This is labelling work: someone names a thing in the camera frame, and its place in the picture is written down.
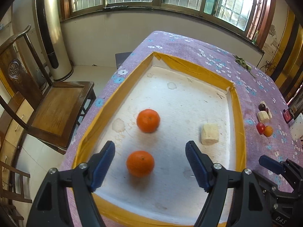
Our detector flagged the small yellow-orange fruit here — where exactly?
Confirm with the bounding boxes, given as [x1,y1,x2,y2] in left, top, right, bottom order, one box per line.
[263,126,273,137]

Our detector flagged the red cherry tomato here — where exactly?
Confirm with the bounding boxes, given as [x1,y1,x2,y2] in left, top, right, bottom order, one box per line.
[256,122,266,135]

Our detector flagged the green leafy stems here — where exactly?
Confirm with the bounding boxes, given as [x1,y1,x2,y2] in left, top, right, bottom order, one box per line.
[234,55,256,78]

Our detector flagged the near orange tangerine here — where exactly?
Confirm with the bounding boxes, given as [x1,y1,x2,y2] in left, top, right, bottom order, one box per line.
[126,151,155,178]

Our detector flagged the large cream banana chunk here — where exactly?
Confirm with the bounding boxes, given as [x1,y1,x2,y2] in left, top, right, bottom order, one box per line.
[257,111,270,122]

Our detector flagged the red black small box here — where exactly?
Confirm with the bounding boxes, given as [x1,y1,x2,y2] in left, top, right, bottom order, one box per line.
[283,108,294,124]

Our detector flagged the dark wooden chair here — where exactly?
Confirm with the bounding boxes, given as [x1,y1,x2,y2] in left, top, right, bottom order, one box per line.
[1,26,96,154]

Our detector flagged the purple floral tablecloth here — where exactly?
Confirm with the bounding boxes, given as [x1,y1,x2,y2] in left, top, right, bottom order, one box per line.
[61,31,302,193]

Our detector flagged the far orange tangerine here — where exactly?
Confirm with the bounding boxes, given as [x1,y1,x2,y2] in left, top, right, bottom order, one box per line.
[137,109,160,133]

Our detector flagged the yellow-rimmed white tray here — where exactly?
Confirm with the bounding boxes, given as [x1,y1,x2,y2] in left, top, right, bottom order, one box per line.
[74,54,246,226]

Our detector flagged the gold tower air conditioner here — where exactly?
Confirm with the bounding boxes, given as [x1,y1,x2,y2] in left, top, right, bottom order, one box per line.
[34,0,73,82]

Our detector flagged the white dotted cup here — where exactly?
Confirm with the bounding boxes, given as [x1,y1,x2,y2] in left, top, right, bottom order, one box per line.
[289,113,303,141]

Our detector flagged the dark plum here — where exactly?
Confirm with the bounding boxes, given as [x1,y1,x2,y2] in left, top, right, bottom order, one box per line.
[258,103,266,111]

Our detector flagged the orange tangerine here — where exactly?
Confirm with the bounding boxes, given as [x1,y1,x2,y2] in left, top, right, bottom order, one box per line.
[126,151,155,178]
[137,109,160,133]

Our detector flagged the dark stool behind table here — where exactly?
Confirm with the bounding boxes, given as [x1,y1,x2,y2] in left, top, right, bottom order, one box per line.
[115,52,131,69]

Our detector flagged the cream block in tray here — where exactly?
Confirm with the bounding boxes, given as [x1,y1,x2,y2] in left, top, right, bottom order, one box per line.
[201,123,219,145]

